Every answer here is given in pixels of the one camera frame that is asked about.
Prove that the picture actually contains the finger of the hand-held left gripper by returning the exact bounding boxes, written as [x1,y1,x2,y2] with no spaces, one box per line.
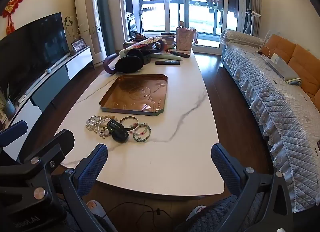
[0,120,28,148]
[0,129,75,180]

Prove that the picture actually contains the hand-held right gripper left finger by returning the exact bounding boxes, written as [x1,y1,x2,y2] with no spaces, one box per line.
[60,143,110,232]

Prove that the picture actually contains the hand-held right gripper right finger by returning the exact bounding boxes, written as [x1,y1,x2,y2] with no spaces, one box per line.
[211,143,294,232]

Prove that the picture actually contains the black watch green stripe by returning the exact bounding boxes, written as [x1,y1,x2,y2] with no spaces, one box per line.
[107,119,129,143]

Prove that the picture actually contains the beige bead bracelet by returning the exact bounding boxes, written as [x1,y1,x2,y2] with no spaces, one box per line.
[99,115,118,123]

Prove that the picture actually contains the green bead bracelet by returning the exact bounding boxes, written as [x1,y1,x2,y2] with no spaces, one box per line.
[133,128,152,143]

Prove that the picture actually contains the silver metal bangle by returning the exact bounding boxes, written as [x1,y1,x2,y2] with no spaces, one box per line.
[119,116,139,131]

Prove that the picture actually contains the gold metal tray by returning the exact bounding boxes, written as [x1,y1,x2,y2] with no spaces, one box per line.
[99,74,168,117]

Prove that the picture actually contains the small potted plant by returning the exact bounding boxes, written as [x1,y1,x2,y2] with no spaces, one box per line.
[0,82,17,121]

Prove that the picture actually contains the white slipper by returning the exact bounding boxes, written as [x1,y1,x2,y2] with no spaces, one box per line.
[86,199,106,219]
[186,205,207,221]

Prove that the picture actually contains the white grey television cabinet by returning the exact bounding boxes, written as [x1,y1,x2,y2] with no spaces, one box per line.
[0,46,96,163]

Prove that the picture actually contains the white stick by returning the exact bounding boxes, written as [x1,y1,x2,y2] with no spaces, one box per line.
[44,63,61,73]

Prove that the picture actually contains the black flat television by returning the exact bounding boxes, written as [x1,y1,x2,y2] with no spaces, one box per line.
[0,12,71,106]

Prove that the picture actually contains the black earmuffs purple band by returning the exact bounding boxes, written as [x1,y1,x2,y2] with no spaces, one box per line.
[103,40,167,74]

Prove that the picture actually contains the grey flat package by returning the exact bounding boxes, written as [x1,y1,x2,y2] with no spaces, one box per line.
[266,53,302,84]

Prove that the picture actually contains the dark brown long case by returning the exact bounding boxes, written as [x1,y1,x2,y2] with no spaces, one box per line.
[155,60,181,66]

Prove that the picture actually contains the dark remote control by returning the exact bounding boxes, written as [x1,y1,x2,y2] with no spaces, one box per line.
[170,51,191,59]

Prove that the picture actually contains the light green long stick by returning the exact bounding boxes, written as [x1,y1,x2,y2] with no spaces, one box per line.
[119,48,183,61]

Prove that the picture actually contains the white tower air conditioner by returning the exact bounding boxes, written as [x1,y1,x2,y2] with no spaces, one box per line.
[74,0,107,64]

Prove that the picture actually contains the orange sofa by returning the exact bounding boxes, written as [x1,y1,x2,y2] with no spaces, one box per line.
[260,34,320,113]

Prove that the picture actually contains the pink gift bag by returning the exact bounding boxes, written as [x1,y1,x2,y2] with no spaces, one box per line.
[175,21,197,52]

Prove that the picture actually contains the woven hand fan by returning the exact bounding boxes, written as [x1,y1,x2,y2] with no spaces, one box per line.
[124,36,163,49]

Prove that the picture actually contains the brown ceramic bowl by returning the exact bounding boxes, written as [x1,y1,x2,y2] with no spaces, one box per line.
[161,32,177,48]

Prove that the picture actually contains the black floor cable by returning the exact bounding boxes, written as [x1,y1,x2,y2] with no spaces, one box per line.
[107,202,173,223]

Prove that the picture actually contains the small photo frame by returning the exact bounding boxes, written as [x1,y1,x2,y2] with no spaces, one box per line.
[71,38,88,52]

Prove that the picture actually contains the red knot wall decoration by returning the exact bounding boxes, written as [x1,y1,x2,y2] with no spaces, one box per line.
[2,0,31,35]

